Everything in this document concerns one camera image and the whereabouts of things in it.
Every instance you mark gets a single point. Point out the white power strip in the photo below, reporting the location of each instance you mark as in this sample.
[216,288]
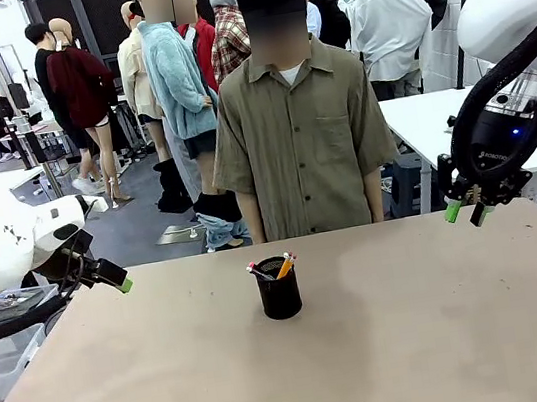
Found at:
[180,233]

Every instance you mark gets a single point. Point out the clear plastic bin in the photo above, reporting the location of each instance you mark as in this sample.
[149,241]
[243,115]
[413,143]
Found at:
[3,357]

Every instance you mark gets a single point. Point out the mannequin in maroon hoodie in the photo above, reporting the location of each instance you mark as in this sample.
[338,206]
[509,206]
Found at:
[80,87]

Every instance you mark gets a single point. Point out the black mesh pen holder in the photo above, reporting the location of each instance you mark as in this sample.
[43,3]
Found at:
[280,295]

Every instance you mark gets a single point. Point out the mannequin in light blue fleece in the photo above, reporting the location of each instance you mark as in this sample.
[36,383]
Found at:
[175,83]

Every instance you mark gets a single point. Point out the grey flat tray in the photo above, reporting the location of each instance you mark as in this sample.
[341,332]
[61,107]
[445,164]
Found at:
[13,305]

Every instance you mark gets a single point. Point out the man in black t-shirt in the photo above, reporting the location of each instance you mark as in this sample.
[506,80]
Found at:
[51,82]

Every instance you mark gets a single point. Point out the white table with grey legs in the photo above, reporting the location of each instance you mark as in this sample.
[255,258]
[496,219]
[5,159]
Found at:
[27,176]

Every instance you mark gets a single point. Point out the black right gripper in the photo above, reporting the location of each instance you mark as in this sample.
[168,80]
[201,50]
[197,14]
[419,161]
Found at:
[498,146]

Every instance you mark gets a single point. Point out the black pen with pink cap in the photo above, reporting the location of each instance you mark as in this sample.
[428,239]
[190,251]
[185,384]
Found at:
[259,270]

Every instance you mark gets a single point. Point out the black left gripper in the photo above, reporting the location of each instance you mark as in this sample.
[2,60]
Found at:
[73,268]

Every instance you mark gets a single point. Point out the mannequin in dark coat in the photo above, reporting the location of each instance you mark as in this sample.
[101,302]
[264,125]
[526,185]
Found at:
[329,15]

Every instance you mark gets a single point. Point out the yellow pencil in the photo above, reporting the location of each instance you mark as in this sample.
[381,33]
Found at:
[284,267]

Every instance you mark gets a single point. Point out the mannequin in cream jacket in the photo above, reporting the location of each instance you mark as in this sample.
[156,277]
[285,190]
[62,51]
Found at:
[134,79]

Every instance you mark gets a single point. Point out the large white table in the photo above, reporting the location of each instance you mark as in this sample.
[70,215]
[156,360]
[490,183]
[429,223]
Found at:
[433,120]

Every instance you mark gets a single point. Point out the person in olive shirt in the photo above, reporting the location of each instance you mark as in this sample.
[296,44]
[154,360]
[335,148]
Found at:
[298,131]

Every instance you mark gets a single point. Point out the mannequin in red jacket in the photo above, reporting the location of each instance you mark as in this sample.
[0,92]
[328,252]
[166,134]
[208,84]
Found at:
[204,43]

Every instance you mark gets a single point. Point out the person's left forearm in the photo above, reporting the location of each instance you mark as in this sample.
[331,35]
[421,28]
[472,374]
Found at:
[374,197]

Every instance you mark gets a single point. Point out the mannequin in plaid shirt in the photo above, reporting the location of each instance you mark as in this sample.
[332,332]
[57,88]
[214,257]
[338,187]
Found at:
[228,35]

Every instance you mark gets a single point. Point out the mannequin in white shirt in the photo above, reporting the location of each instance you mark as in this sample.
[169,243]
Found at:
[392,31]

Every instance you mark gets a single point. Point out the person's right forearm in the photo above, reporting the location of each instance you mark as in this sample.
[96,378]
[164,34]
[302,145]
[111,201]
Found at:
[251,219]

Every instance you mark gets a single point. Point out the silver metal pole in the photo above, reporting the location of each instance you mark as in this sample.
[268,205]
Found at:
[18,102]

